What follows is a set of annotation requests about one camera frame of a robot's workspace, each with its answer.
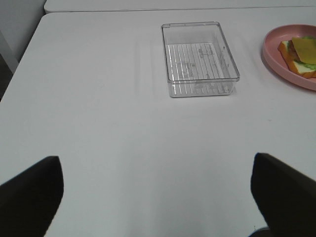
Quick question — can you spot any bacon strip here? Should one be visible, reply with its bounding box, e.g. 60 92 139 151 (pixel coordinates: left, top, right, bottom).
287 40 300 61

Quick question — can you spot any pink round plate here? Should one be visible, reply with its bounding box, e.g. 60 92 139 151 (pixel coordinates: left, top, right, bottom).
262 24 316 91

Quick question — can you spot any green lettuce leaf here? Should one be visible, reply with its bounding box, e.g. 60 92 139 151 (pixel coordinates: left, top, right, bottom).
293 36 316 71

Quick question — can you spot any left clear plastic tray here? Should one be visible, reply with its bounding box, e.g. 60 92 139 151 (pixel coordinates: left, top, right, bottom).
161 22 240 98

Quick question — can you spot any yellow cheese slice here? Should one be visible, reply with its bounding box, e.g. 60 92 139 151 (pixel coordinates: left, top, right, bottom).
292 37 316 64

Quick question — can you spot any bread slice with brown crust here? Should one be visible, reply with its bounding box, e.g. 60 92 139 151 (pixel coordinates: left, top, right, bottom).
278 41 316 79

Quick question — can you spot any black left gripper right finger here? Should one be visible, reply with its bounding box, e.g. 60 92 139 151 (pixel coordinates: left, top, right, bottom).
251 153 316 237

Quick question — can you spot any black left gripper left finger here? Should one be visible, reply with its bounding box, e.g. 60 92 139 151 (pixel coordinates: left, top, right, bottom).
0 156 64 237

